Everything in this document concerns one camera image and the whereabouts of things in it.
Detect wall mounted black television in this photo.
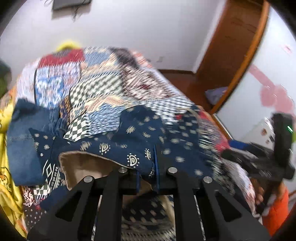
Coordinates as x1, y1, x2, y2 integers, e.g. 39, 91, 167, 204
52, 0, 92, 11

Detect orange sleeve forearm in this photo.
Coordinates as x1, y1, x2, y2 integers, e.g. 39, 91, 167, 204
262, 182, 289, 236

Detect colourful patchwork bedspread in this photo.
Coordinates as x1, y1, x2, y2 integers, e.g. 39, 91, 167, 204
16, 47, 255, 233

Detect white wall socket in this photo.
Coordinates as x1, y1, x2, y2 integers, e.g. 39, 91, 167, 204
157, 56, 164, 63

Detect blue denim jeans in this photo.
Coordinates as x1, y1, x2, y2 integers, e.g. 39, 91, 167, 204
6, 99, 67, 186

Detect yellow fluffy pillow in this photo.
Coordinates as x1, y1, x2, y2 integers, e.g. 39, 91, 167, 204
56, 40, 81, 52

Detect brown wooden door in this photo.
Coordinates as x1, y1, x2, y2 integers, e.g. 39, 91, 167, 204
196, 0, 265, 110

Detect person's right hand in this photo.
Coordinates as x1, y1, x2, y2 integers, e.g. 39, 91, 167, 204
251, 178, 282, 216

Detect grey purple cloth on floor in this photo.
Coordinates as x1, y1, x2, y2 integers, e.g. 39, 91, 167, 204
205, 87, 228, 105

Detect navy patterned hooded garment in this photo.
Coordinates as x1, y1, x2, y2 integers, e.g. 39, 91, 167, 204
28, 105, 232, 241

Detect yellow cartoon print garment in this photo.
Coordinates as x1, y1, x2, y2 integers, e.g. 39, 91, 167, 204
1, 102, 27, 238

